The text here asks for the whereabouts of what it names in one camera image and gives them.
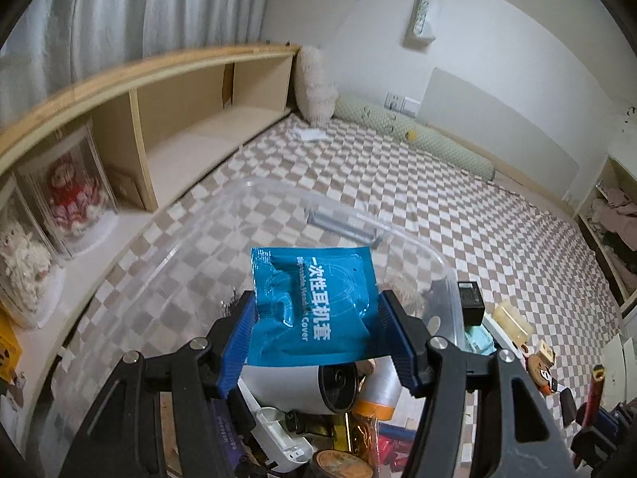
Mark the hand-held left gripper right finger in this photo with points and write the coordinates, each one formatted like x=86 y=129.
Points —
x=398 y=348

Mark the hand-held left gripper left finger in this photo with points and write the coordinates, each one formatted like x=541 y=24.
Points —
x=239 y=343

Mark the blue foil packet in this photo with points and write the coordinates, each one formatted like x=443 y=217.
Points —
x=313 y=303

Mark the clear plastic storage container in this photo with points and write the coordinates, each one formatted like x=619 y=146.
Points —
x=278 y=194

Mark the red and yellow tube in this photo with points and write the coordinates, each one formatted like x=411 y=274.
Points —
x=597 y=393

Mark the bottle with orange band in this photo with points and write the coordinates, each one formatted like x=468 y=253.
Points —
x=380 y=393

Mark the black cylinder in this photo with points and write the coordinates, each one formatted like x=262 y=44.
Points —
x=568 y=406

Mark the white and black projector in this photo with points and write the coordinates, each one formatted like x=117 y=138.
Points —
x=283 y=388

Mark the white board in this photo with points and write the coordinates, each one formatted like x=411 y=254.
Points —
x=619 y=368

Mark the teal tissue packet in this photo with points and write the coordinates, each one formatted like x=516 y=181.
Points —
x=480 y=341

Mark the black box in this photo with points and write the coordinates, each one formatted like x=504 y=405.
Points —
x=472 y=301

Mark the brown bear coaster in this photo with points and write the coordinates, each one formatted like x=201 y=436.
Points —
x=541 y=376

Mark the white plastic device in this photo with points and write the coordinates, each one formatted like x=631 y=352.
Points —
x=281 y=440

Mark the small wooden block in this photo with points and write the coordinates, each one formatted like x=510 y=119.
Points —
x=545 y=351

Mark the checkered bedsheet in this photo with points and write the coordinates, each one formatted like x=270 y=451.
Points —
x=448 y=184

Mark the green bolster pillow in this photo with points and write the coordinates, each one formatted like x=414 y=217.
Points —
x=423 y=134

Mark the pile of clothes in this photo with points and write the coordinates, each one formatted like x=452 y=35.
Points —
x=617 y=219

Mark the wooden shelf unit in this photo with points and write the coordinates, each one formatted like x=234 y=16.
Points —
x=189 y=124

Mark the red doll display case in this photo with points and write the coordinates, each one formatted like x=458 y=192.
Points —
x=69 y=189

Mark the yellow box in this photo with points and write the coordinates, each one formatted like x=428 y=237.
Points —
x=9 y=348

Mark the white doll display case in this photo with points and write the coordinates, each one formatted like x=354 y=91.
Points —
x=25 y=259

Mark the white headboard panel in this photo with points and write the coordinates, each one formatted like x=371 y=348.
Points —
x=497 y=119

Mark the wooden wardrobe shelf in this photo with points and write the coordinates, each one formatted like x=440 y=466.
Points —
x=609 y=169

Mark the fluffy white pillow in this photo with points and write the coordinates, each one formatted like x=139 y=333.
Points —
x=316 y=84

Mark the hanging white bag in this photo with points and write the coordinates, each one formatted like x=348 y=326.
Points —
x=422 y=15

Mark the grey curtain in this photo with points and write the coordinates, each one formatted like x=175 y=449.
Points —
x=124 y=15

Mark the white wall switch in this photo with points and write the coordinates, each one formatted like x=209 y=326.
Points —
x=412 y=105

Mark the white wall socket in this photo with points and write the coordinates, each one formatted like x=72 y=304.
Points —
x=393 y=100

